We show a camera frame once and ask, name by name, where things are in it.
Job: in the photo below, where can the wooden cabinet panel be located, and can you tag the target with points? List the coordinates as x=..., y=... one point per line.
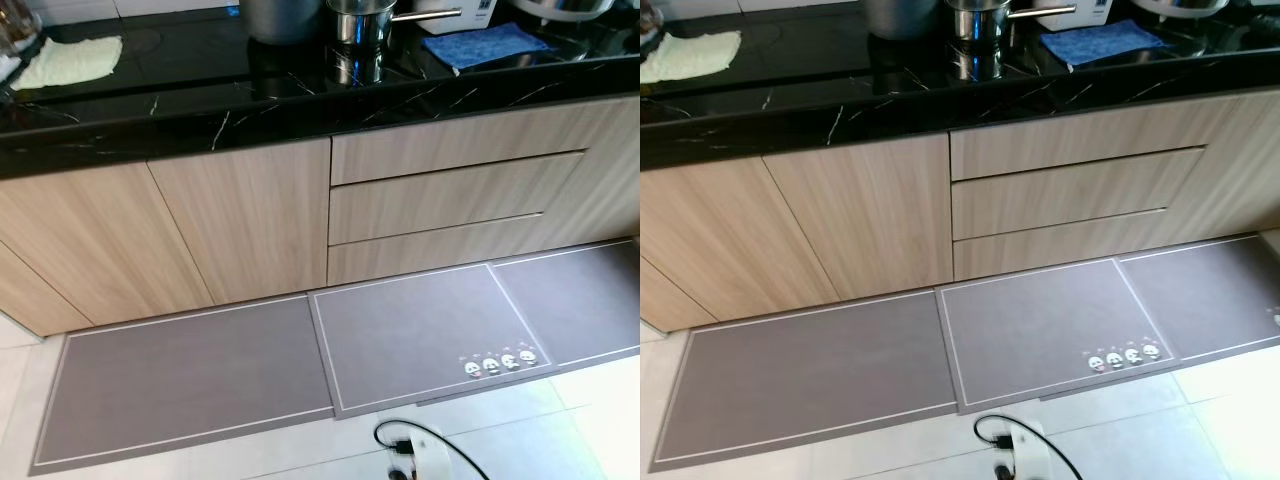
x=1235, y=180
x=610, y=190

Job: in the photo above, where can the wooden cabinet door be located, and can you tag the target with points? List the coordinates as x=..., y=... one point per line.
x=250, y=215
x=870, y=210
x=720, y=240
x=90, y=240

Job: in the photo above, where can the pale green cloth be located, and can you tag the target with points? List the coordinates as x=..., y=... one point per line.
x=70, y=62
x=690, y=55

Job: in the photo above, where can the wooden drawer front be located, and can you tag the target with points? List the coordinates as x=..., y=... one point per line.
x=1060, y=200
x=1070, y=140
x=440, y=205
x=1040, y=250
x=420, y=255
x=450, y=145

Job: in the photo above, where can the glass jar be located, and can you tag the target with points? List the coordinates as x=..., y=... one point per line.
x=650, y=12
x=15, y=25

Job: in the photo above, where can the white round cooker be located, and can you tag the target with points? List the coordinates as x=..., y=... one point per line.
x=1180, y=6
x=560, y=8

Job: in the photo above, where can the blue cloth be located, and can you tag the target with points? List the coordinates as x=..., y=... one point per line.
x=1100, y=43
x=485, y=48

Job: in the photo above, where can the white printed box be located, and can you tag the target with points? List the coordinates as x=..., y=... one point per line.
x=1095, y=12
x=478, y=15

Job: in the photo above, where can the steel saucepan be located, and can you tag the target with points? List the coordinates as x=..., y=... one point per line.
x=358, y=25
x=978, y=22

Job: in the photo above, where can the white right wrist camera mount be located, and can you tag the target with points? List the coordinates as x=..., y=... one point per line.
x=1025, y=455
x=432, y=462

